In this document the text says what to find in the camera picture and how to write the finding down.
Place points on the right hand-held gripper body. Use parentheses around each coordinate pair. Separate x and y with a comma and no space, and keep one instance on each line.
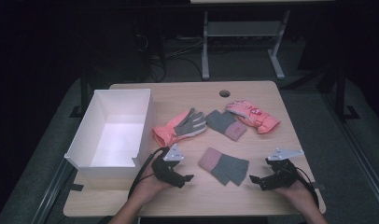
(281,174)

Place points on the person's left hand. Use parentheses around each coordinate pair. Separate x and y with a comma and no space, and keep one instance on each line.
(150,186)

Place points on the pink padded ski glove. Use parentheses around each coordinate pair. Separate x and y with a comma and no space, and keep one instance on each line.
(256,118)

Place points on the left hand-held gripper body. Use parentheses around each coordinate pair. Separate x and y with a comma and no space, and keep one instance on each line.
(167,169)

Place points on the grey metal stand frame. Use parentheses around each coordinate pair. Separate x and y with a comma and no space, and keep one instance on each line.
(240,29)

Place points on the black metal stand post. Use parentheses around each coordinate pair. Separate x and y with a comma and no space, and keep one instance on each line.
(341,93)

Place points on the aluminium floor rail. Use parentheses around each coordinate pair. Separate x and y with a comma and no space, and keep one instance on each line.
(50,193)
(358,149)

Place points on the person's right hand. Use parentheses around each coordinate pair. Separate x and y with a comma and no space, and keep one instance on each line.
(298,193)

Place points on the grey pink cloth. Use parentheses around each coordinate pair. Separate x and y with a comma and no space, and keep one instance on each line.
(229,168)

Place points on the white storage box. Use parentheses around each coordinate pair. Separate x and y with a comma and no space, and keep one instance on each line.
(116,137)

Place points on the grey knit glove pink cuff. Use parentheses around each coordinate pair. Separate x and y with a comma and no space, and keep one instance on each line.
(220,122)

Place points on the pink glove with grey palm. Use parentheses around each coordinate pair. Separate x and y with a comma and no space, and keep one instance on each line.
(167,133)

